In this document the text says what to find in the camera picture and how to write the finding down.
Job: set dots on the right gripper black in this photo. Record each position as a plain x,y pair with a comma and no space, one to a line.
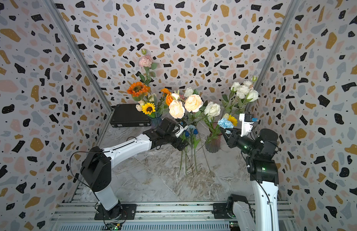
232,142

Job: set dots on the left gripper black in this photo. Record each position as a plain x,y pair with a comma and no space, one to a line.
178,146

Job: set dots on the light blue carnation bouquet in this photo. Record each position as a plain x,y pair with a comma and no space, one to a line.
225,124

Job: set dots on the small blue tulip flower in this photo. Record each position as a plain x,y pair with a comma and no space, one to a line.
195,141

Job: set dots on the brown ribbed glass vase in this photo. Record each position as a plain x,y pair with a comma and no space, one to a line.
213,142

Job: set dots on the purple ribbed glass vase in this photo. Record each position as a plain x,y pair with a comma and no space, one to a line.
156,121

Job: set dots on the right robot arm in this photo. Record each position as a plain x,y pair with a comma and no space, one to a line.
258,154

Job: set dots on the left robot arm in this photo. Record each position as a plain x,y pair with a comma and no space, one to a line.
96,169

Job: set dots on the yellow flower right bouquet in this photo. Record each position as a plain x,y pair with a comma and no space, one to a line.
233,120

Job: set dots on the white flower bouquet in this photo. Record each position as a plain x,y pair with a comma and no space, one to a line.
233,103

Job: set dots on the peach carnation stem right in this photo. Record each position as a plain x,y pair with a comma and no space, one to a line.
187,108

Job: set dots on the orange rose flower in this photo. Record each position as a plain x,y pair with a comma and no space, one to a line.
169,99

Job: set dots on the yellow sunflower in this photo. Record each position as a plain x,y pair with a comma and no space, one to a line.
149,109

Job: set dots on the orange marigold flower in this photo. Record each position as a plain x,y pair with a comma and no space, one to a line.
166,91

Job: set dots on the black rectangular case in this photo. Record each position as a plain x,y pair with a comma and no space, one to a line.
126,115

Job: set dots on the large orange gerbera flower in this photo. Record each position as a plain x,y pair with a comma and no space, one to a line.
138,89

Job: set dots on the pink carnation stem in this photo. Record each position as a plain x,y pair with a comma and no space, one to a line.
146,64

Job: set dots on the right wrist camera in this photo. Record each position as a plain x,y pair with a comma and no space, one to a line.
247,121

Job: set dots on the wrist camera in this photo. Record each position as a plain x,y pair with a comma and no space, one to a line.
247,121
179,129

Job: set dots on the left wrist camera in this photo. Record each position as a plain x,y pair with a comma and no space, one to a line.
179,129

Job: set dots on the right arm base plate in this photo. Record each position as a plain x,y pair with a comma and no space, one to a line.
224,210

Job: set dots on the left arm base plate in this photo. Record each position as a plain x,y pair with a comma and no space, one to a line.
119,212

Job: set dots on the aluminium front rail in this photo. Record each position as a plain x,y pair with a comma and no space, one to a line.
159,216

